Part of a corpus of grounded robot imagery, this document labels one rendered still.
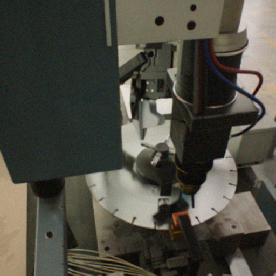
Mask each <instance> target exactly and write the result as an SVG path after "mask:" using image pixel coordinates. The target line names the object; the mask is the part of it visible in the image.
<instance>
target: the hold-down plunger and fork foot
mask: <svg viewBox="0 0 276 276"><path fill-rule="evenodd" d="M154 179H155V180H157V181H158V183H159V188H160V196H171V193H172V187H173V180H175V179H176V166H175V164H174V161H172V162H171V163H169V164H167V165H165V166H164V167H161V168H159V169H157V170H155V171H154Z"/></svg>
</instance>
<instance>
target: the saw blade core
mask: <svg viewBox="0 0 276 276"><path fill-rule="evenodd" d="M165 122H166V123H164V124H163V125H159V126H154V127H151V128H147V132H146V136H145V138H144V140H139V137H138V135H137V133H136V130H135V128H134V126H133V123H129V124H126V125H123V126H122V149H123V169H120V170H117V171H109V172H101V173H95V174H87V175H86V180H87V184H88V187H89V190H90V192H91V194H92V195H93V197H94V198H95V200H96V201H97V202H98V201H99V202H98V203H99V204H100V205H101V206H102V207H103V208H104V209H105V210H107V211H108V212H109V213H111V214H112V213H114V212H115V210H116V209H118V211H116V212H115V213H114V214H113V216H115V217H116V218H118V219H121V220H123V221H125V222H126V223H129V224H132V222H133V218H136V220H134V222H133V225H136V226H139V227H145V228H149V229H154V223H155V222H156V223H157V224H156V228H155V229H158V230H173V229H177V227H176V226H175V223H174V219H173V213H177V212H185V211H188V212H189V215H190V218H191V224H192V226H195V225H198V224H199V222H200V223H202V222H205V221H207V220H208V219H211V218H212V217H214V216H215V215H217V213H220V212H221V211H222V210H223V208H225V207H226V206H227V205H228V203H229V200H230V199H232V197H233V195H234V192H235V189H236V186H235V185H237V172H235V171H237V169H236V165H235V162H234V160H233V158H232V155H231V154H230V152H229V151H228V150H227V149H226V153H225V158H223V159H218V160H214V161H213V167H212V169H211V170H210V171H209V172H208V174H207V176H206V181H205V182H204V183H203V184H202V185H201V189H200V190H199V191H198V192H197V194H195V195H194V196H195V208H194V209H193V208H192V207H191V196H189V195H185V194H183V193H182V198H181V206H180V208H178V207H177V202H178V198H179V193H180V188H179V185H178V184H179V180H176V181H174V182H173V183H172V193H171V196H160V188H159V183H153V182H150V181H148V180H145V179H144V178H143V177H142V176H140V174H139V173H138V172H137V169H136V158H137V155H138V154H139V152H140V151H142V150H144V149H145V148H146V147H143V146H141V145H140V143H141V142H145V143H149V144H153V145H157V144H158V143H164V141H165V139H166V138H167V136H168V135H169V130H170V124H171V120H166V121H165ZM226 158H228V159H226ZM230 170H232V172H230ZM229 184H232V185H229ZM94 185H96V186H95V187H94ZM223 197H225V198H223ZM102 198H104V199H103V200H102ZM226 198H227V199H226ZM228 199H229V200H228ZM212 209H214V210H215V211H216V212H215V211H213V210H212ZM195 217H197V218H198V220H199V222H198V220H197V219H196V218H195Z"/></svg>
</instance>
